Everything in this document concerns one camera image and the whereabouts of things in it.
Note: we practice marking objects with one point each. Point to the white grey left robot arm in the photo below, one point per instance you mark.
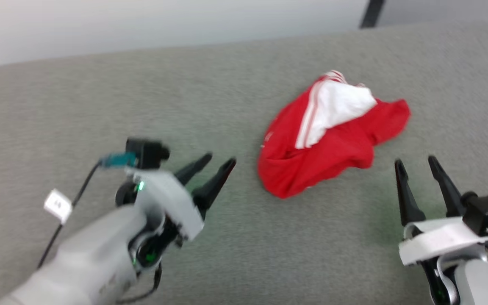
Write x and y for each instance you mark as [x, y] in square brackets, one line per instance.
[87, 258]

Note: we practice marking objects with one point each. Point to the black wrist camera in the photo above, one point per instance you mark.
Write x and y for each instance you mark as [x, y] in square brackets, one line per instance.
[487, 212]
[146, 153]

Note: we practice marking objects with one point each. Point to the grey fabric sofa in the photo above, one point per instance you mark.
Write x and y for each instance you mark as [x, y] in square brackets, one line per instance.
[227, 93]

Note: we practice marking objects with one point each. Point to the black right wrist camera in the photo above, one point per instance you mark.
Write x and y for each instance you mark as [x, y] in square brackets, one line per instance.
[487, 212]

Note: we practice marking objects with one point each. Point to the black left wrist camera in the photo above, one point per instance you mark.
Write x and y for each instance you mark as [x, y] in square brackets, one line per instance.
[146, 153]

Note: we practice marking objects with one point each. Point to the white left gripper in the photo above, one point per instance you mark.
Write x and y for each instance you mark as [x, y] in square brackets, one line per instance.
[172, 199]

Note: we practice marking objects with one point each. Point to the red and white jersey garment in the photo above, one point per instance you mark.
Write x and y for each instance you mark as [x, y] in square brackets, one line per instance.
[333, 156]

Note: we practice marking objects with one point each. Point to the dark vertical post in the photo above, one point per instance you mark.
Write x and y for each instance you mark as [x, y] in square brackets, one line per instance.
[372, 12]

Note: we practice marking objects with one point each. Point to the teal left camera connector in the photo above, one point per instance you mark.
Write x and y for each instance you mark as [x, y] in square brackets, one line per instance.
[119, 160]

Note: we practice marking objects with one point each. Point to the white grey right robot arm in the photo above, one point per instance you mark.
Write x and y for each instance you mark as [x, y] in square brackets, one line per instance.
[481, 284]

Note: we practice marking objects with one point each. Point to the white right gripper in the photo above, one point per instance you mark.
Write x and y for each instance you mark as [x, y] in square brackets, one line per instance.
[439, 239]

